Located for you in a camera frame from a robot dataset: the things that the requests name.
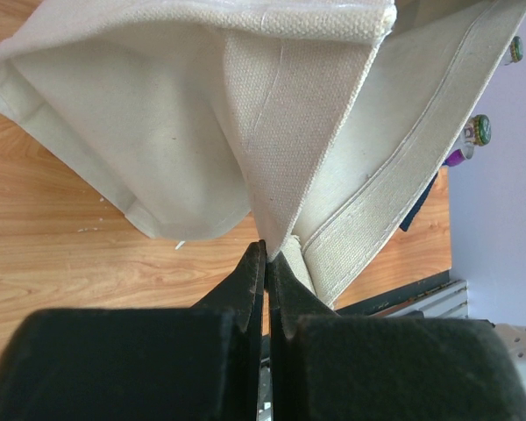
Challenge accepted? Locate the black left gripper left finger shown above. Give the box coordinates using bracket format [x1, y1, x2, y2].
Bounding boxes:
[0, 242, 267, 420]

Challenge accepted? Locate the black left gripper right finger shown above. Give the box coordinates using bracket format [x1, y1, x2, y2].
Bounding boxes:
[267, 256, 526, 420]

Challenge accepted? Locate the cream canvas tote bag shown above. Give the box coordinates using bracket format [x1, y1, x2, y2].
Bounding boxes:
[0, 1, 526, 304]

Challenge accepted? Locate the clear glass bottle green cap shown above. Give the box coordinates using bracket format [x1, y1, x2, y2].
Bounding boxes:
[501, 35, 523, 66]

